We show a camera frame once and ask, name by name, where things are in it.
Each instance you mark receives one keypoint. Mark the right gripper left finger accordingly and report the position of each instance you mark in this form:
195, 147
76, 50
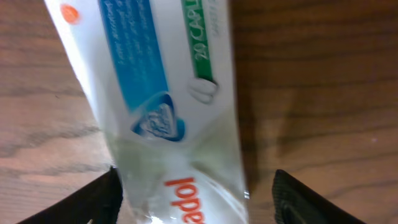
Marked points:
98, 202

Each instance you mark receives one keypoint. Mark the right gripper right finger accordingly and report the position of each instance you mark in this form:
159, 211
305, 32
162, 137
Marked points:
295, 203

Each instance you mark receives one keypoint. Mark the white Panadol box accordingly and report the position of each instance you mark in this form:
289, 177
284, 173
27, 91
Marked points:
159, 78

